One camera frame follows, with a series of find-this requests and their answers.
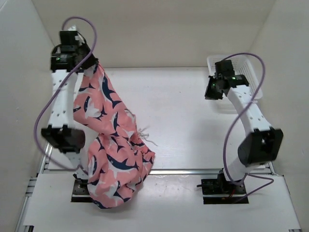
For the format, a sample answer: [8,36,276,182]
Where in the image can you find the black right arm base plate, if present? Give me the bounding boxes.
[197,170,249,204]

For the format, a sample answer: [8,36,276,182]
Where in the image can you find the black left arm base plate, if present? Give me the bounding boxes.
[71,179,92,203]

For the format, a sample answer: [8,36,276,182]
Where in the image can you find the pink shark print shorts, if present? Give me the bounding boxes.
[73,64,155,209]

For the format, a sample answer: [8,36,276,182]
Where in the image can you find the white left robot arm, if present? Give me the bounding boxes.
[41,26,98,178]

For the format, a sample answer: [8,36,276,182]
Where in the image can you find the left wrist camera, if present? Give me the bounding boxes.
[67,25,78,31]

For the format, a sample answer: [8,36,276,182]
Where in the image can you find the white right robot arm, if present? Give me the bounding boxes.
[205,59,283,193]

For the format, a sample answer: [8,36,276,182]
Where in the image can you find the aluminium left frame rail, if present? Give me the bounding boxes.
[15,144,52,232]

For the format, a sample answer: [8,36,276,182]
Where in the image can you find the aluminium front frame rail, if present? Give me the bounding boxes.
[38,168,273,177]

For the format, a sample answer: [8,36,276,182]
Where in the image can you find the white perforated plastic basket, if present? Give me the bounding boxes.
[207,55,259,114]

